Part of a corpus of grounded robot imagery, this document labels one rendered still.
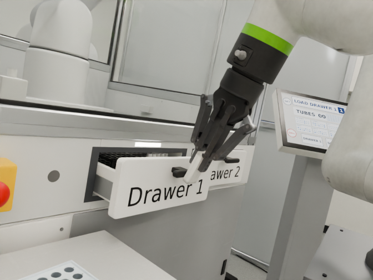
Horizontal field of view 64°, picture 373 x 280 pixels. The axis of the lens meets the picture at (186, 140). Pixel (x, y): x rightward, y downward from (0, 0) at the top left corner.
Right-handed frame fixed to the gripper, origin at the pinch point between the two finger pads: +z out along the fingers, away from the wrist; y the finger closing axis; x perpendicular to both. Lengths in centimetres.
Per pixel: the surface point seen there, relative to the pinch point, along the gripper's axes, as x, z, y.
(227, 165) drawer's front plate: 34.7, 8.5, -10.5
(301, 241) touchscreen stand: 93, 37, 13
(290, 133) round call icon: 74, -5, -12
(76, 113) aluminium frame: -19.1, -1.3, -15.9
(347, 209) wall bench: 291, 60, 8
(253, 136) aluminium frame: 52, 0, -16
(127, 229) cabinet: -1.9, 22.7, -7.2
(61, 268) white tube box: -26.8, 11.9, 4.8
